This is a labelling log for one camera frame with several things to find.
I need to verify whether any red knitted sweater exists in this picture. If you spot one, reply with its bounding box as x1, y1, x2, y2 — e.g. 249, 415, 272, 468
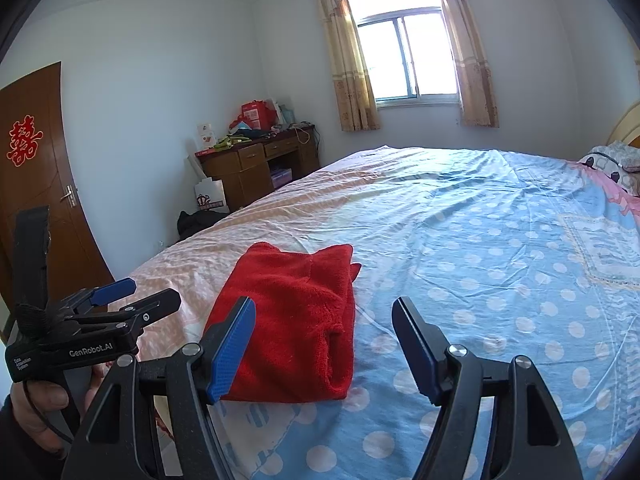
202, 241, 363, 403

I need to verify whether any brown wooden desk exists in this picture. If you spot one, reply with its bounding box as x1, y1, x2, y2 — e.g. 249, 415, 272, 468
195, 127, 321, 213

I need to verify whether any white printed box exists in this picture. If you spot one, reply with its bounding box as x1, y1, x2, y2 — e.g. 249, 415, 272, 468
196, 122, 216, 153

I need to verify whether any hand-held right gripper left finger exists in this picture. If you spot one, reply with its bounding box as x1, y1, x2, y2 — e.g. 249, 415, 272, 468
60, 296, 257, 480

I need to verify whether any person's left forearm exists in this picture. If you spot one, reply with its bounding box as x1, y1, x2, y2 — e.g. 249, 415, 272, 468
0, 395, 66, 480

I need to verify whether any bed with printed sheet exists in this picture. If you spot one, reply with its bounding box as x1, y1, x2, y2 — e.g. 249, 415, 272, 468
107, 146, 640, 480

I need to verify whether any sliding glass window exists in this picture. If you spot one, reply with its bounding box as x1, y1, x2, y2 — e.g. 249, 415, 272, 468
347, 0, 458, 108

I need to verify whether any red bag on desk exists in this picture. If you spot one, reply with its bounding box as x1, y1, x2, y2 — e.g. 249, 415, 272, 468
240, 100, 276, 131

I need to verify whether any black cable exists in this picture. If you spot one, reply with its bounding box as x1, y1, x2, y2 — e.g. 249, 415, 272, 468
25, 382, 76, 443

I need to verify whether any white panda print pillow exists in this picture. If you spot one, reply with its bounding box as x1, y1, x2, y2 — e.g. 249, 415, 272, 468
579, 152, 640, 196

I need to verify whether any person's left hand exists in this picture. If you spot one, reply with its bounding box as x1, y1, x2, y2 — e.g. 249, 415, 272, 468
10, 364, 108, 453

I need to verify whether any black bag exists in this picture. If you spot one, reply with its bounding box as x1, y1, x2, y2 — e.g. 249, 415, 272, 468
177, 209, 228, 241

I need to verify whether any white paper bag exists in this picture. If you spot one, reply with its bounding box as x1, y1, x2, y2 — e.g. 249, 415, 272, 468
194, 177, 227, 213

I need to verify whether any grey floral pillow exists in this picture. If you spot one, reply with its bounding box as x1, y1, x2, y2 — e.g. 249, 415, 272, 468
590, 141, 640, 171

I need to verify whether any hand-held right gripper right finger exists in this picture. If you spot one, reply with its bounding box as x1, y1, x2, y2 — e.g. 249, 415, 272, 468
391, 296, 583, 480

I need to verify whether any cream wooden headboard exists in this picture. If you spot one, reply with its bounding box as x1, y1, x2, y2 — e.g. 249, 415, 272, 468
605, 102, 640, 148

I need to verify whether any beige patterned curtain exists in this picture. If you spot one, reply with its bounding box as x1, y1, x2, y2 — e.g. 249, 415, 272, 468
427, 0, 500, 128
312, 0, 381, 132

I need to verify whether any red paper door decoration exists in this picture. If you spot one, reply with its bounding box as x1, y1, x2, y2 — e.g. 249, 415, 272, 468
6, 117, 43, 167

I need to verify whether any brown wooden door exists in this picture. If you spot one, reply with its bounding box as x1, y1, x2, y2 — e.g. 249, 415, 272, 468
0, 61, 116, 346

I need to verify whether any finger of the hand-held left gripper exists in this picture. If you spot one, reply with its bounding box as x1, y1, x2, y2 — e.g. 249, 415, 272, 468
75, 288, 182, 341
62, 277, 137, 313

